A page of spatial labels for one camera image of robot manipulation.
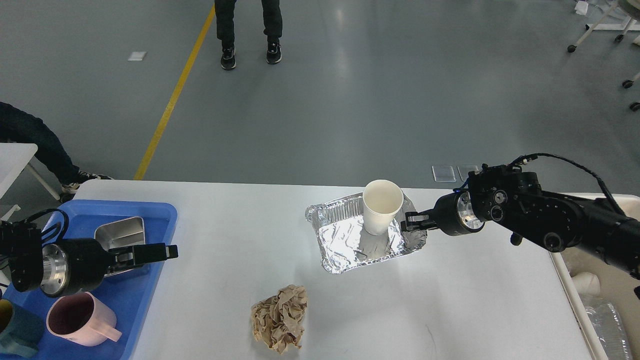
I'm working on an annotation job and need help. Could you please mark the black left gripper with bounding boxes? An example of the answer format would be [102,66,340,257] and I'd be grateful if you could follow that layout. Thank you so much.
[39,238,179,298]

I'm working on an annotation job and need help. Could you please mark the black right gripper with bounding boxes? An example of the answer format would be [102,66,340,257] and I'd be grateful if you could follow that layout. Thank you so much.
[401,191,485,236]

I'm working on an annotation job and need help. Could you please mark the stainless steel rectangular container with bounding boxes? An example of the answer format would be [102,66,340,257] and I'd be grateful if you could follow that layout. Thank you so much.
[94,216,147,251]

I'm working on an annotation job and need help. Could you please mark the white paper cup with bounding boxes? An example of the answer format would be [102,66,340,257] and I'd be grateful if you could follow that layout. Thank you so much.
[362,179,404,236]

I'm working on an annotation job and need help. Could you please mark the aluminium foil tray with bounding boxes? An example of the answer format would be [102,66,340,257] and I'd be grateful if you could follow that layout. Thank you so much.
[305,193,428,274]

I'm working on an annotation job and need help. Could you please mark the pink ribbed mug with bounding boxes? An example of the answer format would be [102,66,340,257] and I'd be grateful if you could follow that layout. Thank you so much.
[45,292,122,347]

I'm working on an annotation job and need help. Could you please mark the brown paper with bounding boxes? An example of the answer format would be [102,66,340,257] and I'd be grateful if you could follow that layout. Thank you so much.
[250,284,309,354]

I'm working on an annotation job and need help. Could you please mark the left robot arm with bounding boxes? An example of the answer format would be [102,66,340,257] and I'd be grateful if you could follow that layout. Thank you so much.
[1,208,179,298]

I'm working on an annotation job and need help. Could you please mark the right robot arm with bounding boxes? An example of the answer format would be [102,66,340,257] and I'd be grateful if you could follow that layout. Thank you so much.
[400,153,640,280]

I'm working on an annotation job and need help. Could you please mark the blue plastic tray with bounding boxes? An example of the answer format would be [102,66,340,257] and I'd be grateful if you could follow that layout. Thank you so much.
[1,200,178,360]

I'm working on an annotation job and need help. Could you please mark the left floor plate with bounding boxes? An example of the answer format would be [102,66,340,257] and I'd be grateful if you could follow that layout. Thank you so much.
[431,165,457,183]

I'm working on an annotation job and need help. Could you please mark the floor plate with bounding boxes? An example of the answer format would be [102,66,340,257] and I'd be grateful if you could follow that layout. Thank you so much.
[457,164,480,182]
[431,165,457,183]

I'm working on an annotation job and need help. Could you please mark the right floor plate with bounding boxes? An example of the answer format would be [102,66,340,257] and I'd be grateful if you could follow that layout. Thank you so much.
[457,164,480,182]

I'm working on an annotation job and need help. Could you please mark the teal mug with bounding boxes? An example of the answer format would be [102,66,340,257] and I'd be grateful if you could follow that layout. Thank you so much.
[0,299,46,359]

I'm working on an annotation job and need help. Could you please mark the seated person leg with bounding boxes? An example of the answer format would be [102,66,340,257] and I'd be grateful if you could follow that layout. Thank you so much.
[0,102,112,201]

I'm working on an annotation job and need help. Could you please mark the white cup in bin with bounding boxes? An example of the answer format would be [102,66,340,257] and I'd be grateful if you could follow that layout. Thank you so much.
[571,272,601,297]

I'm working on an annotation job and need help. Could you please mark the standing person left shoe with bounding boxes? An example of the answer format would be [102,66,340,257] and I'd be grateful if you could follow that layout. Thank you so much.
[220,46,237,71]

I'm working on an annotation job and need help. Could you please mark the standing person shoe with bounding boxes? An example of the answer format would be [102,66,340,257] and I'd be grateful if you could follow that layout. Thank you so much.
[266,41,282,65]
[220,46,237,71]

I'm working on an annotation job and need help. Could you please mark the standing person right shoe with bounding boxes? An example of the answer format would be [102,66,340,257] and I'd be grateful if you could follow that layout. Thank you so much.
[266,41,282,65]

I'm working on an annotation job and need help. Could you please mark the beige plastic bin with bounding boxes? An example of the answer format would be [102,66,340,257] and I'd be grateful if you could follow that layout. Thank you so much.
[550,193,640,360]

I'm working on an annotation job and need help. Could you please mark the clear plastic in bin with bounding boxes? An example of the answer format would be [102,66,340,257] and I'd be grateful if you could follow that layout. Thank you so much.
[581,295,633,360]

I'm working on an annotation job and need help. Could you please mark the standing person legs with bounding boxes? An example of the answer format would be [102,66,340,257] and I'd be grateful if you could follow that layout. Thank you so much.
[214,0,284,50]

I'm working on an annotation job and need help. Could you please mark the white cart frame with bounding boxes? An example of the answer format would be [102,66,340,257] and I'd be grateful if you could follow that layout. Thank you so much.
[566,0,640,54]

